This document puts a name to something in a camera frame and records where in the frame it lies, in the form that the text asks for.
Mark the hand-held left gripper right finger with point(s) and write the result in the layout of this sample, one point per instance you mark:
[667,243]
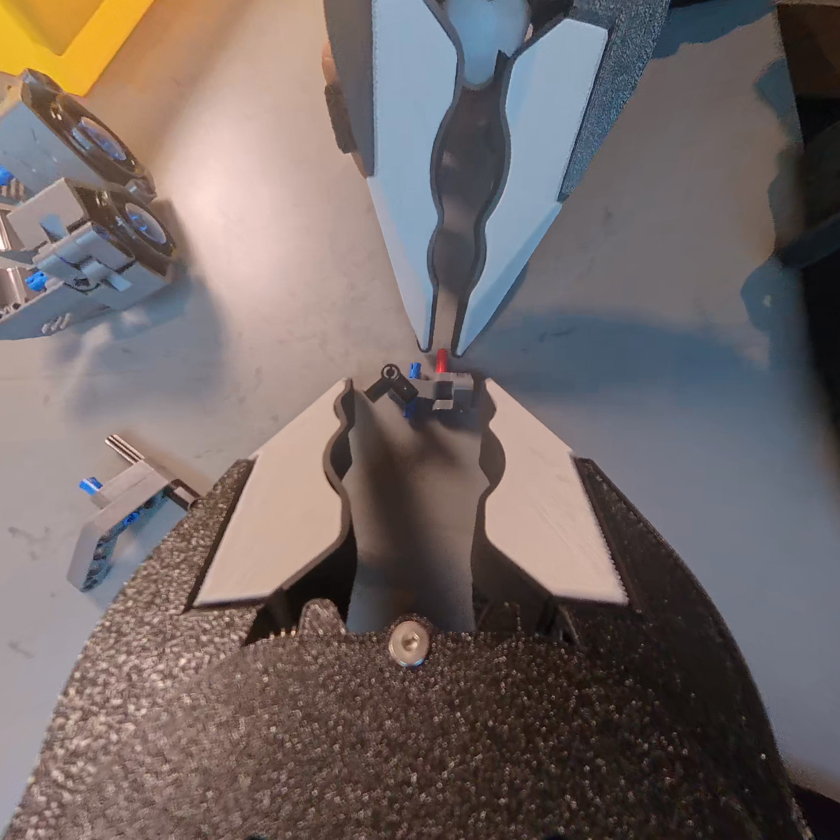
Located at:
[558,525]

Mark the black connector with blue pins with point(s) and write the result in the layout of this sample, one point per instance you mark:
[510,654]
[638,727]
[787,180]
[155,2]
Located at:
[392,384]

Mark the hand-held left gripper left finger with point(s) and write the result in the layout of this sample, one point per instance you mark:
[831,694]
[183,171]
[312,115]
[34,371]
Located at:
[282,525]

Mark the grey beam with black axle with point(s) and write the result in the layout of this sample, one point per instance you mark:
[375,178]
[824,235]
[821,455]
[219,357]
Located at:
[124,499]

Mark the large yellow storage bin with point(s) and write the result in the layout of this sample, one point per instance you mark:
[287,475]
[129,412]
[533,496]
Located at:
[52,33]

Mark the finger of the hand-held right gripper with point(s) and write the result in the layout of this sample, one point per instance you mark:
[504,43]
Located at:
[403,131]
[544,131]

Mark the grey angular connector piece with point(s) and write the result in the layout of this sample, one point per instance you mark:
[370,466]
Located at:
[453,390]

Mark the grey desk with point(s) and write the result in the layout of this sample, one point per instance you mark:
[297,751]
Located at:
[262,262]

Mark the grey twin engine toy assembly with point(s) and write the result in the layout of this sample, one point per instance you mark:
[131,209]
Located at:
[59,223]

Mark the red toy pin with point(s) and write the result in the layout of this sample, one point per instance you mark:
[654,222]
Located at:
[441,361]

